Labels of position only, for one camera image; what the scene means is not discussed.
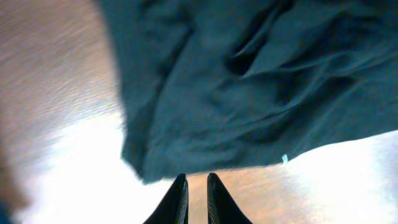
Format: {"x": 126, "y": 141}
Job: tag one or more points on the dark green t-shirt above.
{"x": 224, "y": 84}

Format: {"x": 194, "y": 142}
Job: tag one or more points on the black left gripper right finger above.
{"x": 222, "y": 209}

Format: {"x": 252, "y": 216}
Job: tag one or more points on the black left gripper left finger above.
{"x": 173, "y": 208}

